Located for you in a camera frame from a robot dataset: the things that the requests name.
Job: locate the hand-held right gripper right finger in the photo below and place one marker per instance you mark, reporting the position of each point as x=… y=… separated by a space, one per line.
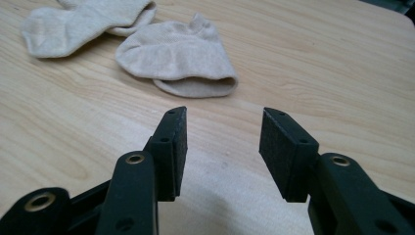
x=287 y=153

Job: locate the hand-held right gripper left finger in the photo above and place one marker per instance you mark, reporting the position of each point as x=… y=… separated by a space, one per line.
x=169 y=153

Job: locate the beige ankle sock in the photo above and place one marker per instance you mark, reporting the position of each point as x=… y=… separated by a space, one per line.
x=78 y=26
x=177 y=55

